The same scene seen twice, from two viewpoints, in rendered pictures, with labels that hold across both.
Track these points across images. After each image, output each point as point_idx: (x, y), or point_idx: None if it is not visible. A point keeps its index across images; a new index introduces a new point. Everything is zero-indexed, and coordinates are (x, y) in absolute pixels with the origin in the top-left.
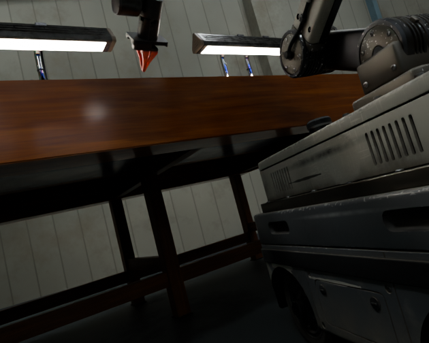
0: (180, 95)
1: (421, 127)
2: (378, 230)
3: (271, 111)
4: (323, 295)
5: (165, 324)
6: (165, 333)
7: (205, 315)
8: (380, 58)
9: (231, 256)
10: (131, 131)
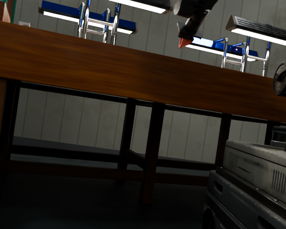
0: (195, 76)
1: None
2: (253, 222)
3: (256, 103)
4: None
5: (131, 204)
6: (129, 210)
7: (159, 211)
8: None
9: (193, 180)
10: (155, 91)
